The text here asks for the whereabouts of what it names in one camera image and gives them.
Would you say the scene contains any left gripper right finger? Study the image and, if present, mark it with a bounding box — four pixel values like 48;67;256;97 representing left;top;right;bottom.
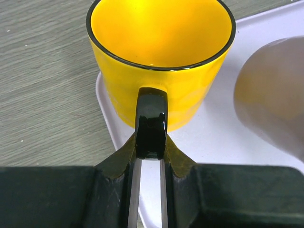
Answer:
160;138;304;228

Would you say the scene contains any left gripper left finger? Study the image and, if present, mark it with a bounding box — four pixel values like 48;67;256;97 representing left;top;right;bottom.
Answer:
0;136;141;228

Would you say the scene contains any clear purple glass mug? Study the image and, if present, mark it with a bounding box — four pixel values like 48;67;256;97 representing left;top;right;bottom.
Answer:
233;36;304;161

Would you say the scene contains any yellow glass mug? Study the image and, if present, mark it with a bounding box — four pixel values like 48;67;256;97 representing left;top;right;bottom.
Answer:
86;0;236;160

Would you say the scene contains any lavender plastic tray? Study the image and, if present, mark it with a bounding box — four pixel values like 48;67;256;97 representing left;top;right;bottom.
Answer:
95;0;304;228

